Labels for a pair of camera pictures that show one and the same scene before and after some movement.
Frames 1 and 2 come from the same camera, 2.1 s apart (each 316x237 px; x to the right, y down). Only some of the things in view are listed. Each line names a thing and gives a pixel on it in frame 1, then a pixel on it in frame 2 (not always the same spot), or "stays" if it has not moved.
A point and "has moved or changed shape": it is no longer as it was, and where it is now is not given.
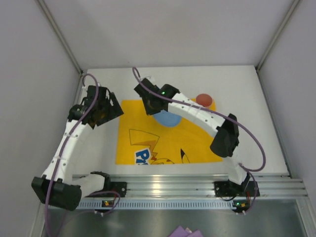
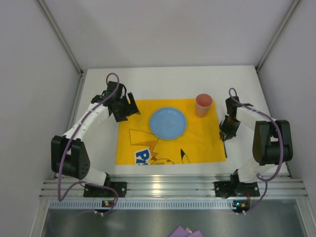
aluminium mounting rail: (200, 185) stays
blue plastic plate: (168, 119) has moved or changed shape
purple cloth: (180, 232) stays
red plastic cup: (204, 99) stays
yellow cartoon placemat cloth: (141, 140) stays
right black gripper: (147, 99) -> (226, 133)
